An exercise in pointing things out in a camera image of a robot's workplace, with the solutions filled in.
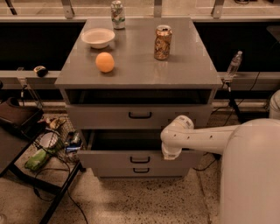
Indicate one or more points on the grey drawer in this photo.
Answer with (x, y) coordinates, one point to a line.
(139, 172)
(134, 117)
(131, 148)

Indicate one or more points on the green chip bag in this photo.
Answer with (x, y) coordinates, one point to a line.
(37, 160)

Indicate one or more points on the white green soda can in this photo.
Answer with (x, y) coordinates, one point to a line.
(117, 14)

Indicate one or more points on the white bowl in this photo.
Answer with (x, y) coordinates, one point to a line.
(98, 38)

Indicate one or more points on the clear plastic water bottle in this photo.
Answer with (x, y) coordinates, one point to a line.
(233, 66)

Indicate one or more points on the black tripod stand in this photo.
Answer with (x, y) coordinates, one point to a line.
(232, 102)

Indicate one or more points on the grey drawer cabinet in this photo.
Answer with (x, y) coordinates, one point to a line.
(186, 77)

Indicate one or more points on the black side table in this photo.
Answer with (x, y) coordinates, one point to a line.
(13, 147)

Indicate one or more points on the dark brown bag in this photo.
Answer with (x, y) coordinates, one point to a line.
(21, 121)

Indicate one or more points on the orange fruit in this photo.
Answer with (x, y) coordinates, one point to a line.
(105, 62)

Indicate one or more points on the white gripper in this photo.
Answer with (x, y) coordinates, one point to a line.
(170, 150)

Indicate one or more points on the gold soda can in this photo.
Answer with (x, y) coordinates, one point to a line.
(163, 41)

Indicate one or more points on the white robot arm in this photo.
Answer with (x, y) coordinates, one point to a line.
(250, 167)

